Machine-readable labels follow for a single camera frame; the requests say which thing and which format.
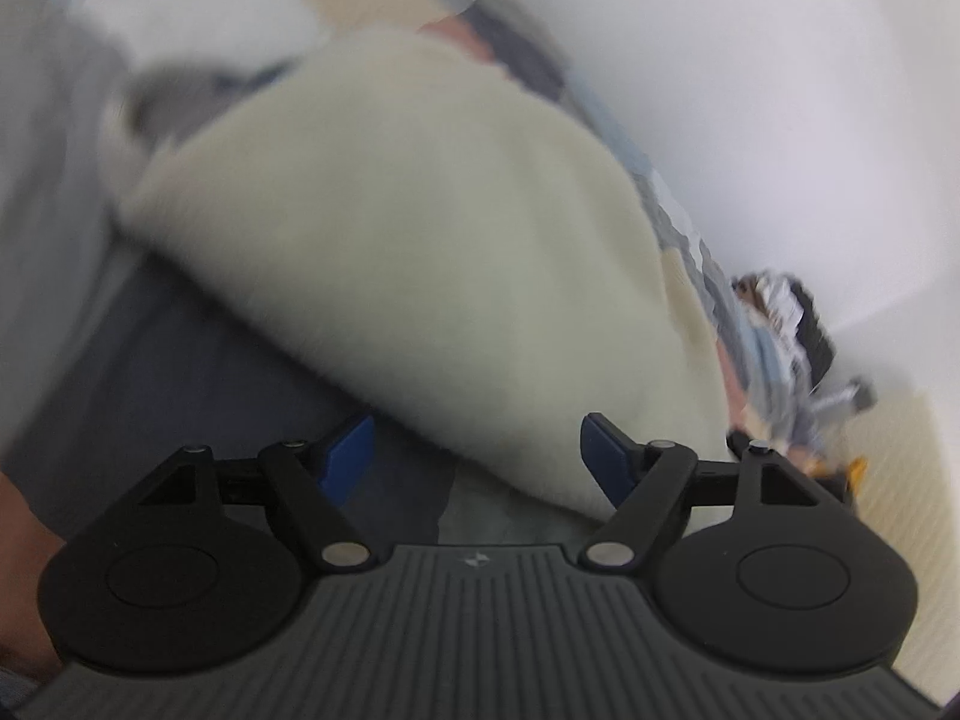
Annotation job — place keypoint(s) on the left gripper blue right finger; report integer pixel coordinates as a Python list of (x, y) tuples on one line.
[(646, 484)]

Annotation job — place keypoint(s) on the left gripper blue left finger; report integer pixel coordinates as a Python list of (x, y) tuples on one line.
[(307, 485)]

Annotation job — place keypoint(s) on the cream sweater with blue stripes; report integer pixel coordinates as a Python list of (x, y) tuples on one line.
[(415, 226)]

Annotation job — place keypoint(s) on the pile of clothes on nightstand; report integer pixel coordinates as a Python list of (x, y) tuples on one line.
[(790, 311)]

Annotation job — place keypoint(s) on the person's left hand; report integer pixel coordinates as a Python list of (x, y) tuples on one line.
[(26, 546)]

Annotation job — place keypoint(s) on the cream quilted headboard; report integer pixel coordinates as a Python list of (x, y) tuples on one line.
[(904, 494)]

